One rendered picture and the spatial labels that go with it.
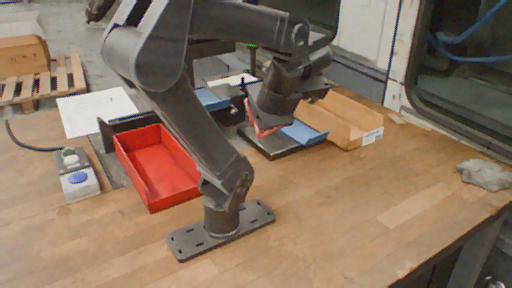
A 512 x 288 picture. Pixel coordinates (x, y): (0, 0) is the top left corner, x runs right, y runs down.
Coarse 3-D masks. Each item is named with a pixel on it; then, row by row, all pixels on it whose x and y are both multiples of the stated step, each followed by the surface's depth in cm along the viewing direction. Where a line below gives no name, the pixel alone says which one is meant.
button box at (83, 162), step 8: (8, 120) 111; (8, 128) 101; (24, 144) 93; (56, 152) 86; (80, 152) 86; (56, 160) 83; (80, 160) 83; (88, 160) 83; (64, 168) 80; (72, 168) 80; (80, 168) 81
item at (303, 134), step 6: (300, 126) 98; (306, 126) 98; (288, 132) 95; (294, 132) 95; (300, 132) 95; (306, 132) 95; (312, 132) 95; (318, 132) 95; (324, 132) 90; (294, 138) 93; (300, 138) 93; (306, 138) 93; (312, 138) 89; (318, 138) 91; (324, 138) 93; (306, 144) 90
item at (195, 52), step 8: (192, 40) 89; (200, 40) 90; (208, 40) 90; (216, 40) 90; (224, 40) 91; (192, 48) 87; (200, 48) 88; (208, 48) 90; (216, 48) 91; (224, 48) 92; (232, 48) 93; (184, 56) 87; (192, 56) 88; (200, 56) 89; (208, 56) 91
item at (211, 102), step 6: (198, 90) 102; (204, 90) 102; (210, 96) 99; (204, 102) 96; (210, 102) 96; (216, 102) 90; (222, 102) 91; (228, 102) 93; (210, 108) 91; (216, 108) 92; (222, 108) 93
